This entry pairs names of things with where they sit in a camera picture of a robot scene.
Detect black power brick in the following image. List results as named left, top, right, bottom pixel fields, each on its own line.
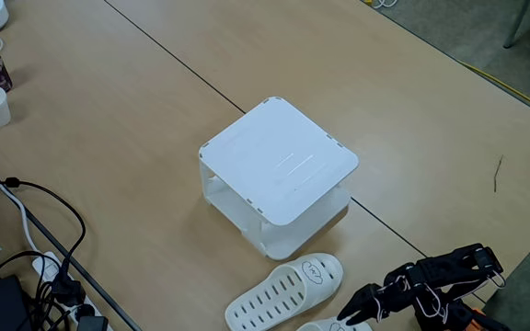
left=0, top=274, right=32, bottom=331

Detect thin dark twig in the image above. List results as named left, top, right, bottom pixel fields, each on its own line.
left=493, top=154, right=504, bottom=193

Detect black wall adapter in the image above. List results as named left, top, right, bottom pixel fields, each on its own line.
left=76, top=314, right=109, bottom=331

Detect yellow floor cable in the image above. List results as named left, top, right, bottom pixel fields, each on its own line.
left=457, top=59, right=530, bottom=124

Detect black power plug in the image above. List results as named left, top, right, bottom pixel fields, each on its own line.
left=51, top=270, right=86, bottom=308

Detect grey chair leg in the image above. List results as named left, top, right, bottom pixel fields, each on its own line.
left=502, top=0, right=530, bottom=50

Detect white power strip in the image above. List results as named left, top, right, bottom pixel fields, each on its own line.
left=30, top=251, right=115, bottom=331

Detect white shoe rack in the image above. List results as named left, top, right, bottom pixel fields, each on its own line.
left=198, top=96, right=361, bottom=262

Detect black cable with barrel connector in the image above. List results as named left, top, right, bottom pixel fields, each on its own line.
left=0, top=170, right=87, bottom=277

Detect white slipper with dog print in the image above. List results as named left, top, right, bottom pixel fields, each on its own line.
left=295, top=315, right=373, bottom=331
left=224, top=252, right=344, bottom=331

